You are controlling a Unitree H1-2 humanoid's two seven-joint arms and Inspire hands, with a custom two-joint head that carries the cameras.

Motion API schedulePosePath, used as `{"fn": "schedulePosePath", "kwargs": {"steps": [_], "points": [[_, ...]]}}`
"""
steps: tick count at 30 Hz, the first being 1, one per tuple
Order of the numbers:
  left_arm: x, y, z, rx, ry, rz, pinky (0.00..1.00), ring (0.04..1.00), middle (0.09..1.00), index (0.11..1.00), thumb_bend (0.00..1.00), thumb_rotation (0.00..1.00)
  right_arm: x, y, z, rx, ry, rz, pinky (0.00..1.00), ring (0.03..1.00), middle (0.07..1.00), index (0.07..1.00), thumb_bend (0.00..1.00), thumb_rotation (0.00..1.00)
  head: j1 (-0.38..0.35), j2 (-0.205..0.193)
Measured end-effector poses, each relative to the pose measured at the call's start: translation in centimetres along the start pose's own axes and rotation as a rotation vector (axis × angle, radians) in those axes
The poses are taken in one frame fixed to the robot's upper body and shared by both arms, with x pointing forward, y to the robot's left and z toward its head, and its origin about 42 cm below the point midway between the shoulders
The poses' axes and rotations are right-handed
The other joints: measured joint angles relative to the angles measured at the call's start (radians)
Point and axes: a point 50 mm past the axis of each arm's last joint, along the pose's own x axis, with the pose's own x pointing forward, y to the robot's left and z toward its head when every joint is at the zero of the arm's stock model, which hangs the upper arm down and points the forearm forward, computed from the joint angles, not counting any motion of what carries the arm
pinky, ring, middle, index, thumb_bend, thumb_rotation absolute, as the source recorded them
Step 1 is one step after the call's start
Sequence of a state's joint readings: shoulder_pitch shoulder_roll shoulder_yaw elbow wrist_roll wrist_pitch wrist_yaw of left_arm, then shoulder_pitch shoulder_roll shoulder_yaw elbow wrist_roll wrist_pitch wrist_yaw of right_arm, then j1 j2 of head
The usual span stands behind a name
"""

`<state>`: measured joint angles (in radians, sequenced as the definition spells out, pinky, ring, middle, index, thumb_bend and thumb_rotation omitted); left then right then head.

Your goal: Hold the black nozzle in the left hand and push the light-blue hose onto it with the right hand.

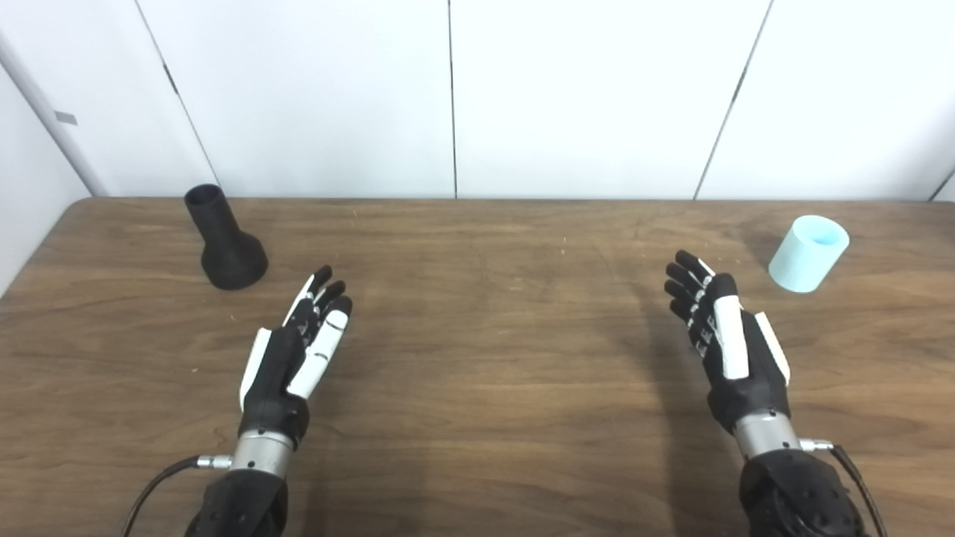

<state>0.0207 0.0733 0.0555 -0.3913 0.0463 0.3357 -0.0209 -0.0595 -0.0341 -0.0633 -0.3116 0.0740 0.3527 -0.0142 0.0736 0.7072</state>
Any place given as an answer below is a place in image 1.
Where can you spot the white and black right hand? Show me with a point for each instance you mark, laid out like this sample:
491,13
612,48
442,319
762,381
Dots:
746,388

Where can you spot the white and black left hand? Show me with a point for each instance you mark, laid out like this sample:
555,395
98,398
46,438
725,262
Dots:
277,373

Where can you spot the black flared nozzle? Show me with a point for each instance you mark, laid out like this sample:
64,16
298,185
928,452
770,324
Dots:
227,257

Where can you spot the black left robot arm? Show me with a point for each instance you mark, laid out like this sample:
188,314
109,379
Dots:
246,500

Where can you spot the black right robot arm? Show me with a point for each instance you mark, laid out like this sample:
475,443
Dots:
798,500

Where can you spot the white wall corner trim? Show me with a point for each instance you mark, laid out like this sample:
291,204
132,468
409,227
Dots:
77,160

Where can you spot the small grey wall label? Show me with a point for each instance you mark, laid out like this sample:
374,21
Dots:
66,118

